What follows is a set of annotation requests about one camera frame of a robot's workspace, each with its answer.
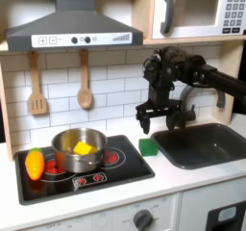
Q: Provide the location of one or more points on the black toy stove top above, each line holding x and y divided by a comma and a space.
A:
128, 170

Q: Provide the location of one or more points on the wooden slotted spatula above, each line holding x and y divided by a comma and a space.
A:
37, 105

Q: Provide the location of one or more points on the white toy microwave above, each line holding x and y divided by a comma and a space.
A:
198, 29

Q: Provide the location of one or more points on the grey range hood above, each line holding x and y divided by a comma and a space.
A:
73, 23

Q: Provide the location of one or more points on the black cabinet door panel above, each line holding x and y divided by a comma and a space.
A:
213, 223

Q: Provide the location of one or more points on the wooden spoon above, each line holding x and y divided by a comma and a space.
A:
85, 98

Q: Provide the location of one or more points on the yellow toy block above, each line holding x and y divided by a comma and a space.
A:
84, 148

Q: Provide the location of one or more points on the dark grey tap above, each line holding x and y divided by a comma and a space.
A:
189, 114

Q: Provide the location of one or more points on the green toy block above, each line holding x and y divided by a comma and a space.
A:
148, 147

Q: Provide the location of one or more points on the grey oven knob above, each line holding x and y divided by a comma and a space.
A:
142, 220

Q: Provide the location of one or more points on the orange toy carrot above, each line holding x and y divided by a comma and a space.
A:
34, 164

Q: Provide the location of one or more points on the light wood kitchen frame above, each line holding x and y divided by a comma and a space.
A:
142, 13

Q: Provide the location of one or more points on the dark grey sink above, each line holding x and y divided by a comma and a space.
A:
201, 148

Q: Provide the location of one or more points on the steel pot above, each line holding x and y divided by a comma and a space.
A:
77, 164

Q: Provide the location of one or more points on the white base cabinet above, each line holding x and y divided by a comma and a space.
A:
192, 206

